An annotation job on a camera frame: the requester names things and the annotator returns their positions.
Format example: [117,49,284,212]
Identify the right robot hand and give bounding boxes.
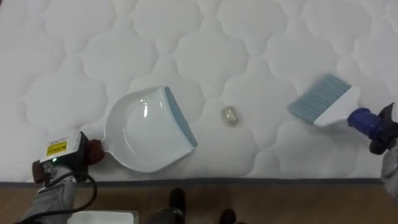
[369,102,398,156]

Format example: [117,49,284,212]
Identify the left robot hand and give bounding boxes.
[39,130,91,183]

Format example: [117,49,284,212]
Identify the white hand brush blue bristles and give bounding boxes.
[287,73,384,141]

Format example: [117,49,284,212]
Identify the white dustpan with blue lip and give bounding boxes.
[32,86,198,184]

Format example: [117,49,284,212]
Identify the white flat box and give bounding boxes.
[67,210,140,224]

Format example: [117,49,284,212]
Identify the robot legs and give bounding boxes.
[145,187,248,224]

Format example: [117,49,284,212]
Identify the white quilted bed mattress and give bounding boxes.
[0,0,398,189]

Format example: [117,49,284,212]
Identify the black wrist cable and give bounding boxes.
[14,171,98,224]

